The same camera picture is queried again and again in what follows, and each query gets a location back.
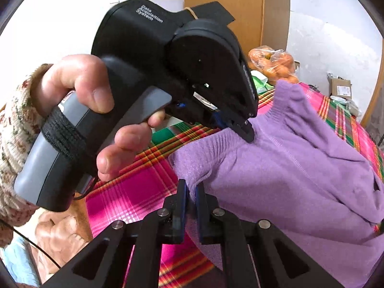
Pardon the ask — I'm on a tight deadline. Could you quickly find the pink plaid bed cloth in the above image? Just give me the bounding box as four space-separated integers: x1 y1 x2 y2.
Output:
85 82 384 288

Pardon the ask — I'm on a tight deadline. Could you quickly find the purple fleece garment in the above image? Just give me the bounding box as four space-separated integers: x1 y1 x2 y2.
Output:
168 81 383 287

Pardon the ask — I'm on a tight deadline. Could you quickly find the floral knit sleeve forearm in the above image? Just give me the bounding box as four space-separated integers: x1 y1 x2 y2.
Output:
1 64 51 248

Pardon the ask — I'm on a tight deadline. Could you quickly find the bag of oranges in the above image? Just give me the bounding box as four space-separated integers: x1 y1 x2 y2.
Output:
248 46 299 86

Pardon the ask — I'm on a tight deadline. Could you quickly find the brown plush blanket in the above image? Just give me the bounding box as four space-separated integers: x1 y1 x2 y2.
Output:
31 200 93 282

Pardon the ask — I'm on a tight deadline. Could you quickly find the cardboard box with label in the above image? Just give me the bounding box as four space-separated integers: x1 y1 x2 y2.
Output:
327 73 352 100

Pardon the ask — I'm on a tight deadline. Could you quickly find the brown wooden wardrobe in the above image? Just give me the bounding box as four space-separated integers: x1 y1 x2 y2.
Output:
185 0 290 53

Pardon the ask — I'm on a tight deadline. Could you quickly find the black cable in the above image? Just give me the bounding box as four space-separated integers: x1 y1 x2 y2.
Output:
0 218 63 269

